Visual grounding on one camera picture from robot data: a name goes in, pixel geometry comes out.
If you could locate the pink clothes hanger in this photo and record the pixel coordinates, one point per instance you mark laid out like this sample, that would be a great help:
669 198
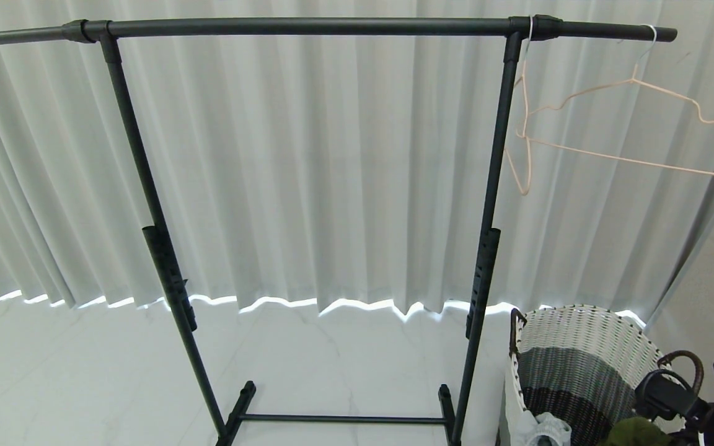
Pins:
525 186
633 80

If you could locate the white laundry basket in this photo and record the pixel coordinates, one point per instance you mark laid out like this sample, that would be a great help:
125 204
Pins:
580 334

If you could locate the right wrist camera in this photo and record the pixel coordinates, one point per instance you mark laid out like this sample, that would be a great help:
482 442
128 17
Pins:
664 399

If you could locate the green printed shirt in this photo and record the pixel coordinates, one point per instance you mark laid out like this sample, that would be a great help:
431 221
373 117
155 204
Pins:
636 432

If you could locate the white curtain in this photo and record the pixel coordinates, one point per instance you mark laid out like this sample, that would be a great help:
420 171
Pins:
332 161

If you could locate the black clothes rack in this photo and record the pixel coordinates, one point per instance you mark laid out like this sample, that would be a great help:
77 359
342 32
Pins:
307 27

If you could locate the pale grey garment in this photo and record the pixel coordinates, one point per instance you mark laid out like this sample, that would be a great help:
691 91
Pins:
549 430

